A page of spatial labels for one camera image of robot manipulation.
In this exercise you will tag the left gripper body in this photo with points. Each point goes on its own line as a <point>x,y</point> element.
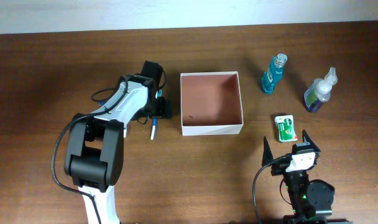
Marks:
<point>159,108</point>

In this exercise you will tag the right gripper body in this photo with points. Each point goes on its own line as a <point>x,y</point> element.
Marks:
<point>280,168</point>

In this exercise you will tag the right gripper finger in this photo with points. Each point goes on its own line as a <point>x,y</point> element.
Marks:
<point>267,156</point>
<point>310,142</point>

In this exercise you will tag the blue white toothbrush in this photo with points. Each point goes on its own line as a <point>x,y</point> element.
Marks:
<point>154,121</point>

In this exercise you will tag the green white soap packet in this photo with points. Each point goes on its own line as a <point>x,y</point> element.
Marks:
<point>285,126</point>

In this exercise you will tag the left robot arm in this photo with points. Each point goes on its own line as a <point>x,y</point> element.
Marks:
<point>95,149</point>

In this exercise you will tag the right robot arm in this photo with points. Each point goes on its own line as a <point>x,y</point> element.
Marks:
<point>311,200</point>

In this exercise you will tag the white open cardboard box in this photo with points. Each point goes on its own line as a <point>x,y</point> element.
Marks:
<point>210,103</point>

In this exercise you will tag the clear foaming soap dispenser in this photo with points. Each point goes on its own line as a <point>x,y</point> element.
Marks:
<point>319,91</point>

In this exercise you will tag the blue mouthwash bottle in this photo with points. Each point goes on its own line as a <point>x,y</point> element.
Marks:
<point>274,73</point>

